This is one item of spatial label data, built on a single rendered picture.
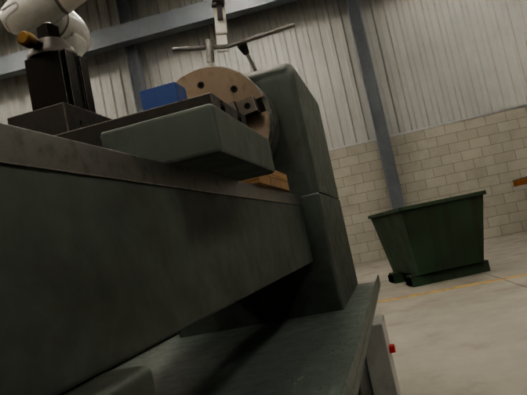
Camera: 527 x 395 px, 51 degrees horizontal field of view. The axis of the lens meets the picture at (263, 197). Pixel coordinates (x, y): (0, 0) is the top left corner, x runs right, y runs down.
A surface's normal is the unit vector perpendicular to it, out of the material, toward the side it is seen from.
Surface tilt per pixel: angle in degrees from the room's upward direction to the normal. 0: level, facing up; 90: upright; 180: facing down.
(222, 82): 90
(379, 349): 90
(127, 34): 90
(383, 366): 90
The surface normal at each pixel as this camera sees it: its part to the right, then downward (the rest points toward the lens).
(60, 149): 0.95, -0.22
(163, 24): -0.15, -0.05
